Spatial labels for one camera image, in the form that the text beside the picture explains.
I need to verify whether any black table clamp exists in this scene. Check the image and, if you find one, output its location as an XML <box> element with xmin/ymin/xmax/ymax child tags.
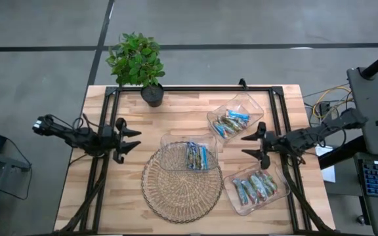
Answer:
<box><xmin>237</xmin><ymin>77</ymin><xmax>250</xmax><ymax>91</ymax></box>

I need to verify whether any grey metal cart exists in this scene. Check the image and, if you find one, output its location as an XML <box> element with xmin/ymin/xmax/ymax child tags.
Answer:
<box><xmin>346</xmin><ymin>67</ymin><xmax>378</xmax><ymax>157</ymax></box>

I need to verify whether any black diagonal beam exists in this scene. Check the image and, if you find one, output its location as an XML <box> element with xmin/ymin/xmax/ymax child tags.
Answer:
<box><xmin>318</xmin><ymin>136</ymin><xmax>367</xmax><ymax>170</ymax></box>

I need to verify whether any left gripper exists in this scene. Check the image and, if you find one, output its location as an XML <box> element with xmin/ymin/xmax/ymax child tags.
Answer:
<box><xmin>102</xmin><ymin>117</ymin><xmax>142</xmax><ymax>164</ymax></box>

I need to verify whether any round woven placemat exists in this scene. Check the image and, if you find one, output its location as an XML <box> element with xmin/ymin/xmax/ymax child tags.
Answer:
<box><xmin>140</xmin><ymin>140</ymin><xmax>224</xmax><ymax>225</ymax></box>

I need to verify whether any blue white granola bar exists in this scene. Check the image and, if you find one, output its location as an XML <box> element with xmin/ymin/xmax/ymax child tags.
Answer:
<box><xmin>200</xmin><ymin>146</ymin><xmax>209</xmax><ymax>170</ymax></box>
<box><xmin>185</xmin><ymin>142</ymin><xmax>195</xmax><ymax>170</ymax></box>
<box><xmin>192</xmin><ymin>144</ymin><xmax>202</xmax><ymax>170</ymax></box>

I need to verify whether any yellow cable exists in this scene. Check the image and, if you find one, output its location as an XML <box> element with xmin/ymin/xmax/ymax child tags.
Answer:
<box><xmin>312</xmin><ymin>85</ymin><xmax>354</xmax><ymax>119</ymax></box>

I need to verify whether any green plant in black pot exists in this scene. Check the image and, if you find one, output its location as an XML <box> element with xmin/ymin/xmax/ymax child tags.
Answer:
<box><xmin>106</xmin><ymin>31</ymin><xmax>166</xmax><ymax>108</ymax></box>

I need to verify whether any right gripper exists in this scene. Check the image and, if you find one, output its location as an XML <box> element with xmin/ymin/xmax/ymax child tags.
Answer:
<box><xmin>241</xmin><ymin>121</ymin><xmax>287</xmax><ymax>170</ymax></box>

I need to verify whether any white paper sheet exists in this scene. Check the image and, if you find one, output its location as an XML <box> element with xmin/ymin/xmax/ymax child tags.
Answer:
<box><xmin>315</xmin><ymin>144</ymin><xmax>337</xmax><ymax>184</ymax></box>

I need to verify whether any black aluminium table frame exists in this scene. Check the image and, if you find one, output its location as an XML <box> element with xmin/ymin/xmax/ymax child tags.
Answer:
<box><xmin>53</xmin><ymin>85</ymin><xmax>336</xmax><ymax>236</ymax></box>

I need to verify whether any clear plastic bin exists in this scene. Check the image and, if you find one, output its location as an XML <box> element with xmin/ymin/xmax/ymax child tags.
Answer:
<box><xmin>206</xmin><ymin>92</ymin><xmax>264</xmax><ymax>144</ymax></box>
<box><xmin>223</xmin><ymin>161</ymin><xmax>291</xmax><ymax>217</ymax></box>
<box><xmin>159</xmin><ymin>133</ymin><xmax>219</xmax><ymax>172</ymax></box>

